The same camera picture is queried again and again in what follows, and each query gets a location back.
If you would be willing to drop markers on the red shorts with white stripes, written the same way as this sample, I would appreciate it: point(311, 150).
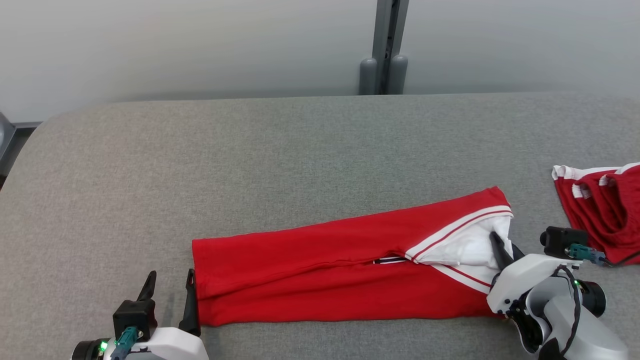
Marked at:
point(600, 215)

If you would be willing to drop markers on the grey partition post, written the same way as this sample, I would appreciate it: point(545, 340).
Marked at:
point(384, 50)

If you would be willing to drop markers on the red basketball jersey with number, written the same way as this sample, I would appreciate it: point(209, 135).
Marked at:
point(320, 270)

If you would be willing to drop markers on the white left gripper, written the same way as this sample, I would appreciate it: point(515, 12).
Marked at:
point(170, 347)

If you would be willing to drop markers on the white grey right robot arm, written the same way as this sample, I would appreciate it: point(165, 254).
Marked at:
point(575, 325)

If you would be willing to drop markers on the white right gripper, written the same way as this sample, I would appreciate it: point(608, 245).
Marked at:
point(525, 280)

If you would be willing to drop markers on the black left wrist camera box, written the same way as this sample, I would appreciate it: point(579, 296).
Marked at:
point(134, 317)

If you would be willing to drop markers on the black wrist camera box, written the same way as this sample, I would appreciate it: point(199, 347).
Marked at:
point(134, 317)
point(562, 241)

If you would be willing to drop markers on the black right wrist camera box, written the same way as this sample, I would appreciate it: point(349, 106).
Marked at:
point(562, 241)

